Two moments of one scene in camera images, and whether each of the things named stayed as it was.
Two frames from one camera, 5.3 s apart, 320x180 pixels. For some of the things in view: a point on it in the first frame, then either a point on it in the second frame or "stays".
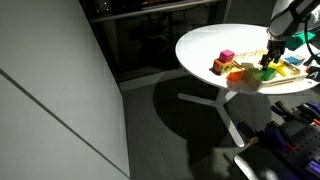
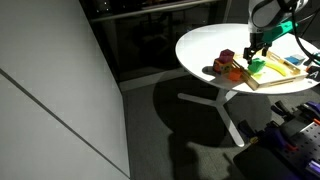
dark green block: x=268 y=74 → x=255 y=65
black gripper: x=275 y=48 → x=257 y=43
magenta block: x=226 y=56 stays
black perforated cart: x=289 y=150 stays
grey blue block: x=295 y=60 stays
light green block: x=255 y=73 stays
